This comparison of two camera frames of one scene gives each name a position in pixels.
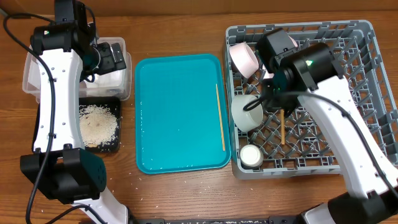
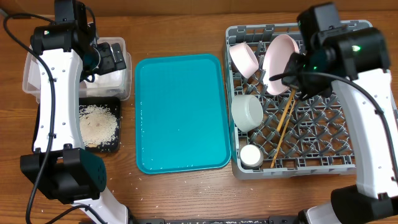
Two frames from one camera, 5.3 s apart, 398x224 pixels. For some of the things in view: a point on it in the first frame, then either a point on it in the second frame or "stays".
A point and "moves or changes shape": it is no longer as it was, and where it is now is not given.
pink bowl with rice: x=244 y=59 stays
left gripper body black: x=107 y=63 stays
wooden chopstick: x=282 y=117 moves or changes shape
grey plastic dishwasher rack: x=265 y=143 stays
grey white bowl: x=246 y=121 stays
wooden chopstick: x=221 y=119 → x=276 y=154
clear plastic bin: x=115 y=84 stays
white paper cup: x=251 y=155 stays
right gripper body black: x=276 y=96 → x=301 y=74
